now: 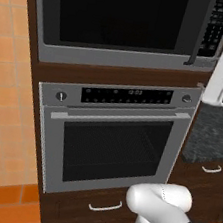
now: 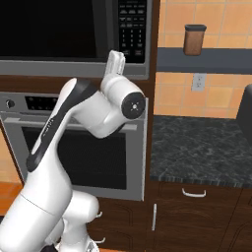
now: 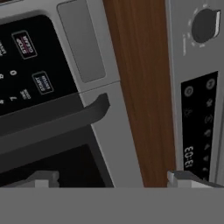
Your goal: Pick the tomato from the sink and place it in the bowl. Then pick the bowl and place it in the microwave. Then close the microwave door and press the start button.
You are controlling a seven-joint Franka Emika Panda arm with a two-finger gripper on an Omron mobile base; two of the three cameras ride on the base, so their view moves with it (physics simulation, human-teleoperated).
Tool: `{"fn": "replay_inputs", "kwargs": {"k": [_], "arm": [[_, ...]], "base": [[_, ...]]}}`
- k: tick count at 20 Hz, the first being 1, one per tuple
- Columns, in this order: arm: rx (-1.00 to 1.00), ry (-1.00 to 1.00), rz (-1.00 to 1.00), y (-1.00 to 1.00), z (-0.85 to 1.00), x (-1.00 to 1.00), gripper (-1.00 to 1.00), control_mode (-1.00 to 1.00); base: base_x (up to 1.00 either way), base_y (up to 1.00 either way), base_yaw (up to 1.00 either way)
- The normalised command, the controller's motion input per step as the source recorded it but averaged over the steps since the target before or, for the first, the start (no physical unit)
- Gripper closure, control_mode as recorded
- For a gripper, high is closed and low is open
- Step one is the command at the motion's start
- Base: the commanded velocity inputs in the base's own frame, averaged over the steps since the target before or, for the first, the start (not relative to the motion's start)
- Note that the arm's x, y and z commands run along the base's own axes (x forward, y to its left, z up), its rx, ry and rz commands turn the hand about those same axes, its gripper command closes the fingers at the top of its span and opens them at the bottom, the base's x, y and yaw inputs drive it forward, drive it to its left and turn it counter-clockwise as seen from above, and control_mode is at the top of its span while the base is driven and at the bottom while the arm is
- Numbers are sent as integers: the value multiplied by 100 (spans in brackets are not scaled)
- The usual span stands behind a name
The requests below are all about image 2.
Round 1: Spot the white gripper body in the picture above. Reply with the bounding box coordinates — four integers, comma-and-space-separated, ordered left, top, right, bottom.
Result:
104, 49, 127, 76

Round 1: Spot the black and silver microwave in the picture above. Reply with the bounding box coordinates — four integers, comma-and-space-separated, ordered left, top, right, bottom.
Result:
0, 0, 154, 81

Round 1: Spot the dark wood cupboard door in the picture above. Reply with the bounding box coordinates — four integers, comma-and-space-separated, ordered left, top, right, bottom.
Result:
151, 200, 230, 252
222, 188, 252, 252

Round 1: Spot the dark wood tall cabinet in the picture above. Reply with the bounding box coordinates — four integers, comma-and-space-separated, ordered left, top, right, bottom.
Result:
0, 0, 161, 252

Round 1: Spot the brown jar with black lid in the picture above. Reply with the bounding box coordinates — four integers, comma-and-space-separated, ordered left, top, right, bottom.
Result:
182, 24, 208, 56

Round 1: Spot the stainless steel oven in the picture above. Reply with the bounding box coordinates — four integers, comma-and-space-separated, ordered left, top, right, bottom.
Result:
0, 92, 150, 202

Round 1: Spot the dark grey appliance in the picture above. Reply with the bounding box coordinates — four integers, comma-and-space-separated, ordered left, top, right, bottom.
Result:
236, 83, 252, 146

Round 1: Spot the dark wood drawer under oven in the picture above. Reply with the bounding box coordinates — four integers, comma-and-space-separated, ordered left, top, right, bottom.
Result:
86, 196, 150, 252

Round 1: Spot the dark wood drawer front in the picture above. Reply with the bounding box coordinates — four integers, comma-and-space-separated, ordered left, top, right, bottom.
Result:
157, 182, 244, 211

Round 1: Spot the white wall outlet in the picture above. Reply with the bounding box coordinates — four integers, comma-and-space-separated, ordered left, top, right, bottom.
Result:
191, 73, 207, 93

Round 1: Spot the dark grey wall shelf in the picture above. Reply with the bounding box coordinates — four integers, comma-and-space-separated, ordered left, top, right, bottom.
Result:
156, 46, 252, 76

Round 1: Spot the silver oven door handle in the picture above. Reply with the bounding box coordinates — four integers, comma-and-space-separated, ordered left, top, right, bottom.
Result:
2, 116, 139, 133

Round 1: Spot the white curved drawer handle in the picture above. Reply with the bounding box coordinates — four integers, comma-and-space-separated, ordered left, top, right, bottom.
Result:
181, 187, 208, 199

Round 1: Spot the white upright cupboard handle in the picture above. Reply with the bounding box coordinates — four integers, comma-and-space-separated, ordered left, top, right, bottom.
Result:
151, 203, 158, 232

